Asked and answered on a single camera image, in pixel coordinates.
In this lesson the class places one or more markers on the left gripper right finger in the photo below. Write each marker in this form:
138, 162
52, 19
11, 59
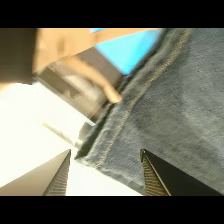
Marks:
173, 181

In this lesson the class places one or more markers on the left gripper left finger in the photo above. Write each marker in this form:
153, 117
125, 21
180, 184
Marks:
40, 181

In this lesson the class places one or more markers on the blue jeans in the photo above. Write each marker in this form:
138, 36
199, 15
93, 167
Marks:
176, 110

